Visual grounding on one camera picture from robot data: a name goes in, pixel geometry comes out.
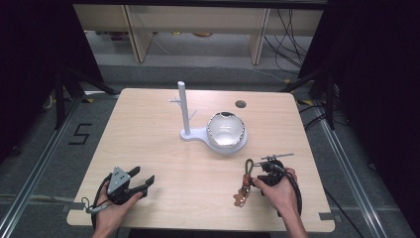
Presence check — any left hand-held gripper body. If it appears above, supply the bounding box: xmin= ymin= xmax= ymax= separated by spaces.
xmin=106 ymin=166 xmax=149 ymax=206

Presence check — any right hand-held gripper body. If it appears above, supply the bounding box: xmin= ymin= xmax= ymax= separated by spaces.
xmin=253 ymin=152 xmax=295 ymax=196

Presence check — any keychain with brown bear charm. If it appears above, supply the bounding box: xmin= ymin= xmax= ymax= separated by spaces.
xmin=233 ymin=158 xmax=256 ymax=208

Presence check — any person's right hand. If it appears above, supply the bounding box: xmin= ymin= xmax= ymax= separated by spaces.
xmin=252 ymin=167 xmax=300 ymax=218

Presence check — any person's left hand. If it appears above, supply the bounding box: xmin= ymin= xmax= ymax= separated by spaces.
xmin=94 ymin=179 xmax=144 ymax=233

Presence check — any silver glass bowl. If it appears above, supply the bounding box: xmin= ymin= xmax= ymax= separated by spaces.
xmin=205 ymin=111 xmax=248 ymax=150

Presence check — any white jewelry stand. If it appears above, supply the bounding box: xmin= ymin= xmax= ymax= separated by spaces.
xmin=169 ymin=80 xmax=249 ymax=157

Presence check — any gray tape strip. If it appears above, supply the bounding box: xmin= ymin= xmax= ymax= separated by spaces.
xmin=318 ymin=212 xmax=343 ymax=222

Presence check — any black tripod stand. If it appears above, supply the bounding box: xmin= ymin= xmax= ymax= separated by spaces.
xmin=53 ymin=65 xmax=117 ymax=131
xmin=279 ymin=67 xmax=337 ymax=131

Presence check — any black curtain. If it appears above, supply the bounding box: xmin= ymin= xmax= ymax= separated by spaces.
xmin=0 ymin=0 xmax=105 ymax=164
xmin=298 ymin=0 xmax=420 ymax=232

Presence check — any light wooden cabinet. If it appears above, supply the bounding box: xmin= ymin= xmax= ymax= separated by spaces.
xmin=72 ymin=3 xmax=325 ymax=65

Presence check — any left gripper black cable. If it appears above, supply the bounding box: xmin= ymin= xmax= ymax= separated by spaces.
xmin=90 ymin=173 xmax=114 ymax=232

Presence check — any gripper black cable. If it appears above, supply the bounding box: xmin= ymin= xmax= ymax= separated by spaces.
xmin=90 ymin=173 xmax=114 ymax=232
xmin=272 ymin=163 xmax=303 ymax=218

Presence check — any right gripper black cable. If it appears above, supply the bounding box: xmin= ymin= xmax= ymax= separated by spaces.
xmin=272 ymin=163 xmax=303 ymax=218

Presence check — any gray wrist strap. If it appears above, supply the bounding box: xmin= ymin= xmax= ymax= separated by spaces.
xmin=80 ymin=196 xmax=111 ymax=214

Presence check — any black floor cable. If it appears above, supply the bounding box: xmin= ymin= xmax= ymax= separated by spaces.
xmin=322 ymin=186 xmax=359 ymax=238
xmin=298 ymin=102 xmax=335 ymax=132

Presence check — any aluminium floor rail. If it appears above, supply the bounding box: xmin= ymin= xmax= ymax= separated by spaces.
xmin=311 ymin=104 xmax=388 ymax=238
xmin=0 ymin=96 xmax=83 ymax=238

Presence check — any thin white floor cable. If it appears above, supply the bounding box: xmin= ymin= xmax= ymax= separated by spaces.
xmin=244 ymin=65 xmax=289 ymax=84

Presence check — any bundle of black cables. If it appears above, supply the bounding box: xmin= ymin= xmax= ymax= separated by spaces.
xmin=262 ymin=7 xmax=314 ymax=75

